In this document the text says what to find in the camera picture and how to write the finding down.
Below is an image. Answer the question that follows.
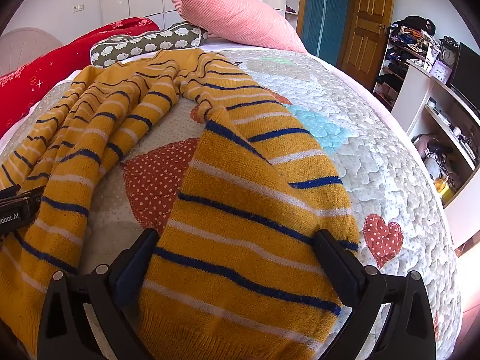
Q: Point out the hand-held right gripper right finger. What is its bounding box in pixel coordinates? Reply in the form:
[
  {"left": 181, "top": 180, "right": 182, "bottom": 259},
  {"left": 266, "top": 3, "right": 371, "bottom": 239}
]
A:
[{"left": 313, "top": 229, "right": 437, "bottom": 360}]

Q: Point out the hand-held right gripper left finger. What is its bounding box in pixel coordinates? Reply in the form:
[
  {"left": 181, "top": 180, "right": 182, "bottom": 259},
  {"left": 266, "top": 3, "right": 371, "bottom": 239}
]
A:
[{"left": 37, "top": 228, "right": 160, "bottom": 360}]

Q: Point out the yellow striped knit sweater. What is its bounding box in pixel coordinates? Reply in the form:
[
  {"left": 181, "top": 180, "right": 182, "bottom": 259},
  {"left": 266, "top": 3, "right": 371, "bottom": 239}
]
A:
[{"left": 0, "top": 49, "right": 361, "bottom": 360}]

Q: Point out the open shelf with clothes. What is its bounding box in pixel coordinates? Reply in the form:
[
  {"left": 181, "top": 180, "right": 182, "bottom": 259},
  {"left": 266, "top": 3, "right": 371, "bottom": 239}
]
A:
[{"left": 371, "top": 16, "right": 439, "bottom": 109}]

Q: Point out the yellow container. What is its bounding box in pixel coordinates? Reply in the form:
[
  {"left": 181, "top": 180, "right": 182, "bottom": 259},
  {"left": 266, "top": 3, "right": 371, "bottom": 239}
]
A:
[{"left": 435, "top": 178, "right": 455, "bottom": 202}]

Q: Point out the patchwork quilted bedspread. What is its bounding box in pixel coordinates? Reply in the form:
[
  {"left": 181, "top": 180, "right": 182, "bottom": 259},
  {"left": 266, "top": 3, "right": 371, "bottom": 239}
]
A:
[{"left": 0, "top": 41, "right": 464, "bottom": 360}]

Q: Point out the pink bag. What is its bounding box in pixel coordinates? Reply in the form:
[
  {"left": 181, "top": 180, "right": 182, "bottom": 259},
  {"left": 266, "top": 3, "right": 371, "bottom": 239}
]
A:
[{"left": 414, "top": 135, "right": 436, "bottom": 158}]

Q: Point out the red floral blanket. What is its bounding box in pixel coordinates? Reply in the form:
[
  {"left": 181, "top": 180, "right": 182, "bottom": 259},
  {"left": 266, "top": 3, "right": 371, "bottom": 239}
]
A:
[{"left": 0, "top": 17, "right": 160, "bottom": 137}]

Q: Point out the white standing fan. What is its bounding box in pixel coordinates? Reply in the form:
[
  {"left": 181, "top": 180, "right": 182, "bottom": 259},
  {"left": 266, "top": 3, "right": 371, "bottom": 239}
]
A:
[{"left": 0, "top": 27, "right": 62, "bottom": 77}]

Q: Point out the white desk shelf unit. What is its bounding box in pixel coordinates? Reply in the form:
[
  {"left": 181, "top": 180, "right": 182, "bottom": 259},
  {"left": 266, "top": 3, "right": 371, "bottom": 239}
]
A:
[{"left": 392, "top": 60, "right": 480, "bottom": 211}]

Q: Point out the green patterned pillow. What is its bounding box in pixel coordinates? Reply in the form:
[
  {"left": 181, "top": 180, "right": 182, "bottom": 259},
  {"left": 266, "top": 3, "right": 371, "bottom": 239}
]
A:
[{"left": 90, "top": 22, "right": 209, "bottom": 69}]

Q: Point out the purple alarm clock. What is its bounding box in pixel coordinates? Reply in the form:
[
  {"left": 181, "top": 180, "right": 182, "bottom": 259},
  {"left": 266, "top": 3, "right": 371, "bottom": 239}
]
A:
[{"left": 431, "top": 58, "right": 451, "bottom": 83}]

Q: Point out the black television screen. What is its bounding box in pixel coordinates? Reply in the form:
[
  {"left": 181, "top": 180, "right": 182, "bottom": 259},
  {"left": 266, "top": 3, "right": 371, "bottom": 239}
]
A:
[{"left": 450, "top": 42, "right": 480, "bottom": 109}]

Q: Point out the black ornate clock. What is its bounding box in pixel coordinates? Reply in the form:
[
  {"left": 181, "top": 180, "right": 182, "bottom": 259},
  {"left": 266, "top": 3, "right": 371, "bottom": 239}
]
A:
[{"left": 439, "top": 35, "right": 460, "bottom": 69}]

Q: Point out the wooden door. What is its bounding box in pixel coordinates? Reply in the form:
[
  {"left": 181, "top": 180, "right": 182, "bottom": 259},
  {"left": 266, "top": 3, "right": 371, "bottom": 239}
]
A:
[{"left": 339, "top": 0, "right": 396, "bottom": 83}]

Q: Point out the teal curtain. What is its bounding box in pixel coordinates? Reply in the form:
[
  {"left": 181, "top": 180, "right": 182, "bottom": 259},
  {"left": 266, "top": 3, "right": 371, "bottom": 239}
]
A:
[{"left": 302, "top": 0, "right": 355, "bottom": 66}]

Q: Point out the pink pillow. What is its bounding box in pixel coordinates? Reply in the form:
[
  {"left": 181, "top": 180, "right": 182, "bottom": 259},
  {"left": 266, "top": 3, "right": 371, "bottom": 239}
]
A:
[{"left": 172, "top": 0, "right": 308, "bottom": 54}]

